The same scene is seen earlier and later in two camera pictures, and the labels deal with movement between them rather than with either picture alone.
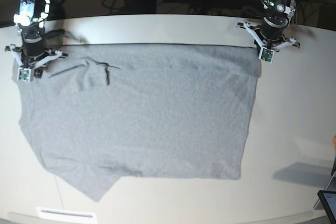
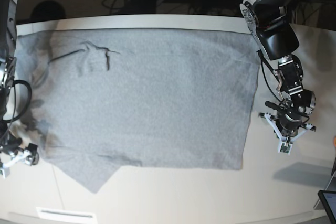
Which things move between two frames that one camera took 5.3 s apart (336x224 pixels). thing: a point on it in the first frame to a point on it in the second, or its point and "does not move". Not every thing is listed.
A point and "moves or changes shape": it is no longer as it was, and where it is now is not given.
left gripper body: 33,52 to 12,147
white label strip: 67,215 does not move
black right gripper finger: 38,72 to 33,159
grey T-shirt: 143,110 moves or changes shape
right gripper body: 269,33 to 287,126
